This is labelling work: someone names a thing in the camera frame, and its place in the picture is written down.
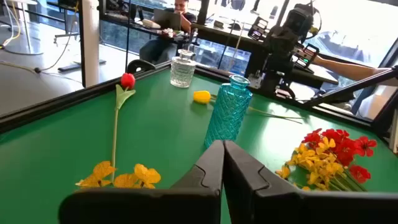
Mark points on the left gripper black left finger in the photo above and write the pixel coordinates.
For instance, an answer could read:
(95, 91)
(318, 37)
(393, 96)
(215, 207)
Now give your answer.
(149, 205)

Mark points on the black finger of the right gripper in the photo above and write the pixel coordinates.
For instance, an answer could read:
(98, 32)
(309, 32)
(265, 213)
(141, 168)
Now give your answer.
(306, 55)
(258, 28)

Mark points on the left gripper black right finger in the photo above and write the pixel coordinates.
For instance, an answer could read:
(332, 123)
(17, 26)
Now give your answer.
(280, 208)

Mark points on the yellow artificial flower bunch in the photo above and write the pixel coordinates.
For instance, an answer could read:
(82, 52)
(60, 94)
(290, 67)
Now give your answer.
(317, 165)
(146, 175)

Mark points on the red artificial flower bunch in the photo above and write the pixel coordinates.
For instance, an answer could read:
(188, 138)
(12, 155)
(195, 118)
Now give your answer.
(345, 149)

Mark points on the yellow artificial tulip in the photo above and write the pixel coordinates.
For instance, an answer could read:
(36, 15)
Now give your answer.
(202, 97)

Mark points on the red artificial tulip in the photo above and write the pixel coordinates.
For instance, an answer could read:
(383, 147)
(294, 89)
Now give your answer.
(127, 81)

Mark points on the person's forearm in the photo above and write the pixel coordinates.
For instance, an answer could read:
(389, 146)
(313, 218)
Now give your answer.
(351, 71)

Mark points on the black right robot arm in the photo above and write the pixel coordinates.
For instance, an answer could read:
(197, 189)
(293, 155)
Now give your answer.
(273, 84)

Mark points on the blue textured glass vase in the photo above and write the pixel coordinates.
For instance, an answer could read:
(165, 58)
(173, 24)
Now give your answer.
(228, 115)

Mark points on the clear cut-glass vase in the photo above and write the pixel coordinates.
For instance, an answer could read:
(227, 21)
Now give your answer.
(183, 73)

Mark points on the dark desk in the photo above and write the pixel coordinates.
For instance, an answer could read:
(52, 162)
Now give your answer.
(224, 35)

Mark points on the dark grey laptop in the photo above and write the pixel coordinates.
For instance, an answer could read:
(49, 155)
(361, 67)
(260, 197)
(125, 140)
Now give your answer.
(168, 19)

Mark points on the person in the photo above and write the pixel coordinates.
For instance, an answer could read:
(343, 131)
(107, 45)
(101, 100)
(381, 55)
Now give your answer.
(161, 49)

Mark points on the black chair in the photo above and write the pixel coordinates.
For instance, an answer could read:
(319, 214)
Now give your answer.
(138, 65)

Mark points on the black tripod stand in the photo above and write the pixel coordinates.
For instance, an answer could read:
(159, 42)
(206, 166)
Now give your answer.
(127, 31)

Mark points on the long black desk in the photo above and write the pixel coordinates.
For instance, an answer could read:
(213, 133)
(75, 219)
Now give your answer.
(124, 23)

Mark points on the white column with round base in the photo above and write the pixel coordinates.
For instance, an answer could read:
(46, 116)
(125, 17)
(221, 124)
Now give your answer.
(90, 40)

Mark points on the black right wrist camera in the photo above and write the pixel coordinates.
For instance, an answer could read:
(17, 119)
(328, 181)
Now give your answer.
(298, 20)

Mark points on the black table frame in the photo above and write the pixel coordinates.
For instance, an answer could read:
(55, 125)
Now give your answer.
(46, 105)

